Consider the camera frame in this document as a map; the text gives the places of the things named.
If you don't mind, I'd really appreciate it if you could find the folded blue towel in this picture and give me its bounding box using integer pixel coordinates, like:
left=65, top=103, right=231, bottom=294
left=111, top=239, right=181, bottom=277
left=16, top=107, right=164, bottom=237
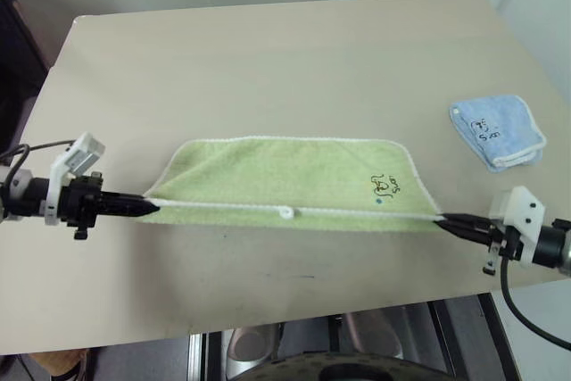
left=447, top=93, right=548, bottom=174

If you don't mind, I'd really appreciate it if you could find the grey rounded shape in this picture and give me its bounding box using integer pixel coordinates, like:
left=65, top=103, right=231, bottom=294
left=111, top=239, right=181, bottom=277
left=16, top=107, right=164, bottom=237
left=226, top=322, right=286, bottom=377
left=346, top=309, right=405, bottom=358

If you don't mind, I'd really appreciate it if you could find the dark metal table frame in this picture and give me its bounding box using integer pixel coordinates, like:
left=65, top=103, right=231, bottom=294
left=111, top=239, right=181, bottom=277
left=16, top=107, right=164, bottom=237
left=426, top=294, right=508, bottom=381

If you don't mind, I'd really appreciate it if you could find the green towel with white trim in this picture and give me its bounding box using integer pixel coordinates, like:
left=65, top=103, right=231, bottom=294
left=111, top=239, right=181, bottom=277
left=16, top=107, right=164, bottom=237
left=135, top=134, right=443, bottom=227

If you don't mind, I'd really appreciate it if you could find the dark round dotted shape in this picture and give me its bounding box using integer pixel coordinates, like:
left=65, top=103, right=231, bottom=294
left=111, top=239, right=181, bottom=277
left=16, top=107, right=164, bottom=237
left=262, top=349, right=450, bottom=381

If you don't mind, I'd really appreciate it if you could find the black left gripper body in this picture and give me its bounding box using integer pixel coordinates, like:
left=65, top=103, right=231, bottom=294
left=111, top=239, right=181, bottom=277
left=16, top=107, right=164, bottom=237
left=61, top=171, right=105, bottom=241

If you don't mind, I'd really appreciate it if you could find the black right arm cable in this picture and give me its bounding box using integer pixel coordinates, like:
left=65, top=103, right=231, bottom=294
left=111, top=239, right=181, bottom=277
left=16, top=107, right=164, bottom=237
left=499, top=255, right=571, bottom=353

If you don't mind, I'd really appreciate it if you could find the brown and white shoe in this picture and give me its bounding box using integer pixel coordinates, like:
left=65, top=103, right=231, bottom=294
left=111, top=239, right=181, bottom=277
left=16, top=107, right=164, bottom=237
left=29, top=347, right=97, bottom=381

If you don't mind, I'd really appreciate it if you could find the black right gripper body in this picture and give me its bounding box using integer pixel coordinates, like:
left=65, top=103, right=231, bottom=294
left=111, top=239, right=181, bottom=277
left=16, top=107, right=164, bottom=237
left=484, top=219, right=521, bottom=275

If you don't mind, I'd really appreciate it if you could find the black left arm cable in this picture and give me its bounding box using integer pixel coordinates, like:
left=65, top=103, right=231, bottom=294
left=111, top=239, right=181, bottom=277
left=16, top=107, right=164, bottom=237
left=0, top=138, right=78, bottom=186

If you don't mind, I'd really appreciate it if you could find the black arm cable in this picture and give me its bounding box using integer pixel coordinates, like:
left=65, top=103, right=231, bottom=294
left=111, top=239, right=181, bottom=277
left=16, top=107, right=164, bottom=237
left=499, top=255, right=571, bottom=353
left=0, top=138, right=78, bottom=186

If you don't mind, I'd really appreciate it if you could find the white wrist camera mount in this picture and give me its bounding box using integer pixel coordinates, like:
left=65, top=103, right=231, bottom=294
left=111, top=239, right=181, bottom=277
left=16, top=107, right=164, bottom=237
left=488, top=185, right=548, bottom=269
left=38, top=131, right=107, bottom=227

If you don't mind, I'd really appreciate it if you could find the aluminium table frame post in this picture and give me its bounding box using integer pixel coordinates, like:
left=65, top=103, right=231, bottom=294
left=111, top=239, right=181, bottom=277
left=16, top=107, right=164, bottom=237
left=186, top=331, right=211, bottom=381

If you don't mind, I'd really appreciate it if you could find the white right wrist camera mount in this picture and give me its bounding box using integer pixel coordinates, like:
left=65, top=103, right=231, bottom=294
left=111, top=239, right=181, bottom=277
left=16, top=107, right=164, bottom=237
left=488, top=185, right=548, bottom=269

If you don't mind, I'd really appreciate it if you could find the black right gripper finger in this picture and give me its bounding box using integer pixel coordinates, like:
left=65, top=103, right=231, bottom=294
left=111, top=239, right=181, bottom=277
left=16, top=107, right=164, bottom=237
left=445, top=212, right=494, bottom=227
left=438, top=219, right=492, bottom=243

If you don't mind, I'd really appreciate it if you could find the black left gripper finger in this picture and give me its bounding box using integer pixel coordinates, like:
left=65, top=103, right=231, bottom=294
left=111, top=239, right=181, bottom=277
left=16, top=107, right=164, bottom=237
left=103, top=192, right=160, bottom=209
left=103, top=204, right=161, bottom=218

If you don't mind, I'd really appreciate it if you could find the dark cabinet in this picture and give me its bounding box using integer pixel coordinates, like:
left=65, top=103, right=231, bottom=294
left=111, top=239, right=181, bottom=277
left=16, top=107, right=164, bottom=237
left=0, top=0, right=51, bottom=150

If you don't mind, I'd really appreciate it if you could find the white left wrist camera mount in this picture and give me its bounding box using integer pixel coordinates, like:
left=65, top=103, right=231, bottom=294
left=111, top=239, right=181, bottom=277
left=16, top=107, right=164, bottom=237
left=38, top=131, right=107, bottom=227

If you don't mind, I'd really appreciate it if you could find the black upright bar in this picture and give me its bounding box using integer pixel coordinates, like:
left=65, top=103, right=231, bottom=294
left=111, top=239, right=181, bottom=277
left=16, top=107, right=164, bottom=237
left=327, top=313, right=354, bottom=355

